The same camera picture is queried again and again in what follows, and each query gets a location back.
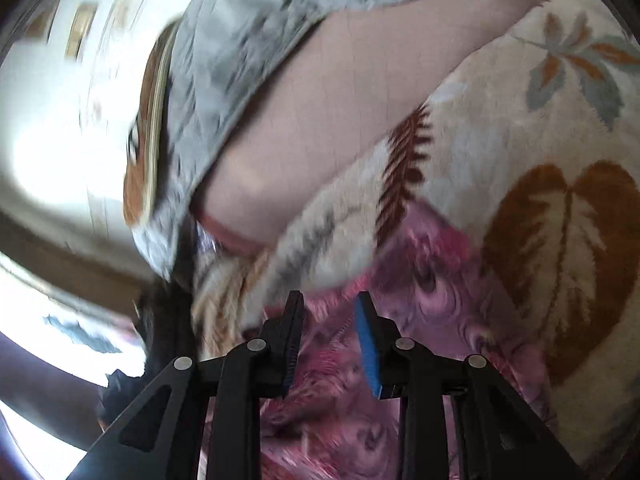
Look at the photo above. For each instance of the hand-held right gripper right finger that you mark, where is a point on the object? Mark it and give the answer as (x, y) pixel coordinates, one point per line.
(369, 355)

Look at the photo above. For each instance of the dark brown cloth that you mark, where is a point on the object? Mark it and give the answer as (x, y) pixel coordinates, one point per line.
(160, 330)

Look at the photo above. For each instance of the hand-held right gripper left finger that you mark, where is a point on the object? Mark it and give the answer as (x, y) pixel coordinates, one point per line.
(290, 355)

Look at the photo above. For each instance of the golden wall frame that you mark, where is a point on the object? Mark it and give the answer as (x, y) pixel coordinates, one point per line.
(81, 27)

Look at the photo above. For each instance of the purple floral garment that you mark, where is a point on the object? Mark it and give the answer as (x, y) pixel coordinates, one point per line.
(330, 435)

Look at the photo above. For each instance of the pink bed sheet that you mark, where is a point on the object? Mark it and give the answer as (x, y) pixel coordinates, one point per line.
(325, 110)

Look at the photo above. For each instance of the grey quilted cover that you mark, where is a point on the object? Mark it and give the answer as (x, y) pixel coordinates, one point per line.
(235, 50)

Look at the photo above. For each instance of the cream leaf print blanket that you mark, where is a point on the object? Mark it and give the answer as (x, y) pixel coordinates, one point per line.
(500, 125)

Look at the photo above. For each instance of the window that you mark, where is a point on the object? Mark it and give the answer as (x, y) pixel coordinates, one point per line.
(30, 310)

